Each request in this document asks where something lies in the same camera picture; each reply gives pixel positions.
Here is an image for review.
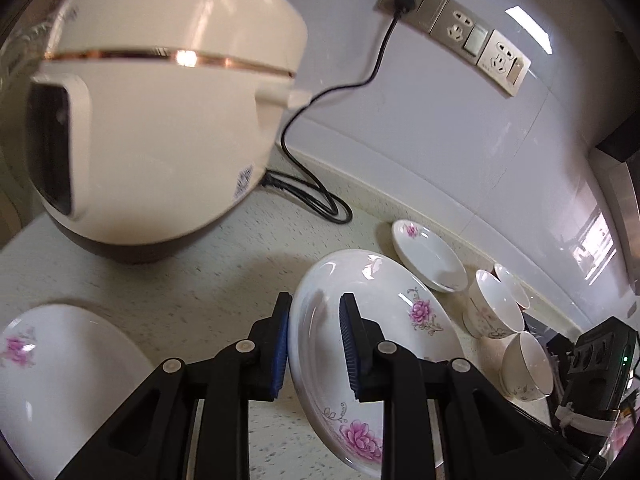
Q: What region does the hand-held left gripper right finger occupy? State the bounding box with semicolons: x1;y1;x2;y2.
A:
339;292;594;480

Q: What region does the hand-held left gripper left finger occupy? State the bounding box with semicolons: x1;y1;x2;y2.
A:
55;291;293;480

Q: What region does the large floral white plate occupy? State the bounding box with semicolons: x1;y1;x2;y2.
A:
287;249;468;478

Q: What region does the floral white rice bowl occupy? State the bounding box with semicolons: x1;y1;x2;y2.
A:
462;269;526;340
501;332;555;402
494;263;532;311

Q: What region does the small floral white plate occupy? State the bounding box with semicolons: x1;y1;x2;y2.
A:
391;219;468;292

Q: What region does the cream electric rice cooker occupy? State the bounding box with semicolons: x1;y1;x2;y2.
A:
0;0;309;266

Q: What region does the etched glass partition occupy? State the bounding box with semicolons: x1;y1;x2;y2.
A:
0;5;53;111

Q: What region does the grey socket plate with switch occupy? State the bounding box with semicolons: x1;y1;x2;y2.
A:
429;0;493;66

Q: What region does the grey wall socket plate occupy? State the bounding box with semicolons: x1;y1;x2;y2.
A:
375;0;448;36

